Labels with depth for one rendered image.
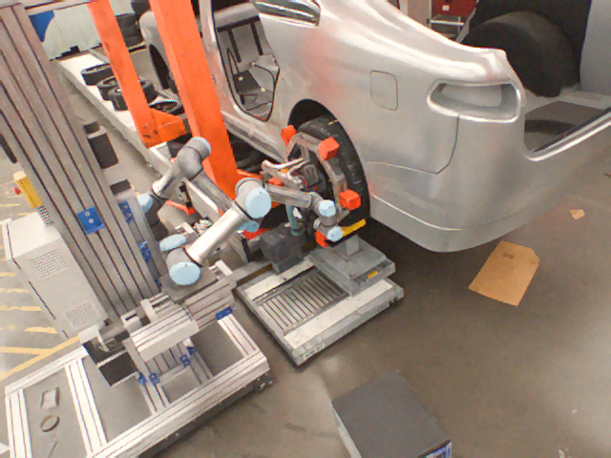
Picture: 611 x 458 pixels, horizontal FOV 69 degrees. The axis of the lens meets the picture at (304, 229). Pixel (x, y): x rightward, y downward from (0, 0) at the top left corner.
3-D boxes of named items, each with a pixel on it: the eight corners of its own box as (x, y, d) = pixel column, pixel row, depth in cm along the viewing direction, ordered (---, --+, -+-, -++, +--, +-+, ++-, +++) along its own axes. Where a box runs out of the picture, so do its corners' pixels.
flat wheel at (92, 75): (127, 75, 817) (122, 62, 804) (94, 88, 783) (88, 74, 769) (112, 72, 859) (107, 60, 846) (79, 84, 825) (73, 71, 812)
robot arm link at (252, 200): (179, 274, 199) (266, 191, 198) (186, 293, 187) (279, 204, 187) (158, 260, 191) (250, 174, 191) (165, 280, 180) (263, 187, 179)
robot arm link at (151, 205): (133, 226, 236) (123, 205, 229) (145, 213, 247) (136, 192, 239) (153, 226, 233) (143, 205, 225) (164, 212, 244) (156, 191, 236)
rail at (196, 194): (256, 252, 326) (249, 228, 313) (245, 258, 322) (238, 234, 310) (156, 156, 506) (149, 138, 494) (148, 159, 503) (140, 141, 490)
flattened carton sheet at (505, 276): (543, 255, 299) (543, 251, 297) (516, 307, 267) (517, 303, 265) (498, 243, 317) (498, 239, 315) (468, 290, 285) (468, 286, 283)
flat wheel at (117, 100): (130, 95, 700) (124, 80, 687) (165, 93, 680) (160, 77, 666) (104, 112, 650) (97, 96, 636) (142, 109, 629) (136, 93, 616)
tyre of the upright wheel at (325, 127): (407, 177, 232) (338, 86, 248) (372, 196, 223) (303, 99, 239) (366, 228, 291) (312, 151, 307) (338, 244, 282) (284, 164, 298)
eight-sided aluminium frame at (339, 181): (352, 235, 256) (342, 149, 225) (344, 239, 253) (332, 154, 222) (302, 201, 295) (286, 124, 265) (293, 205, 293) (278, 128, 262)
